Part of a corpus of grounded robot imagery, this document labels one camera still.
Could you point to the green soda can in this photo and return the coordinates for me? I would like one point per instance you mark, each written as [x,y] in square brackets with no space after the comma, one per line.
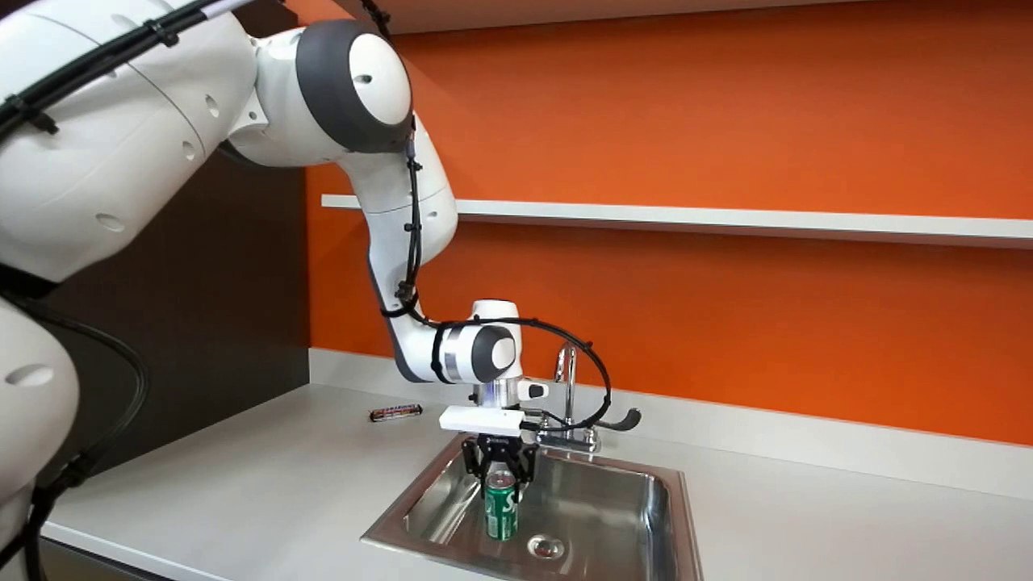
[500,508]

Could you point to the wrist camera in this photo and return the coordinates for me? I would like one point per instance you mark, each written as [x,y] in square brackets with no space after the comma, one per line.
[481,420]

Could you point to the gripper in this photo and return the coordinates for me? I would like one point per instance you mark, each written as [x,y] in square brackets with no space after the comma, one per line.
[498,443]

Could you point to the white wall shelf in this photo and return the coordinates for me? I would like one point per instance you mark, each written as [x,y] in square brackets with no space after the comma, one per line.
[726,218]

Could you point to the dark brown cabinet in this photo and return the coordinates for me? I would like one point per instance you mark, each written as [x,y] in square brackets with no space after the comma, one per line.
[210,307]

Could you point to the stainless steel sink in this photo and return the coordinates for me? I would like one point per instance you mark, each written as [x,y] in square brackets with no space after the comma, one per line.
[557,516]

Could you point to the chrome tap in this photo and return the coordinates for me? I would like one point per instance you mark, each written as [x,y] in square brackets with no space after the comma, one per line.
[569,403]

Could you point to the dark candy bar wrapper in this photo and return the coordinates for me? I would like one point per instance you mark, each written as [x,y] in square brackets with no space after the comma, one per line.
[395,413]

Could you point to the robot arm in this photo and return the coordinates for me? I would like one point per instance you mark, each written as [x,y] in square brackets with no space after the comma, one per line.
[121,137]

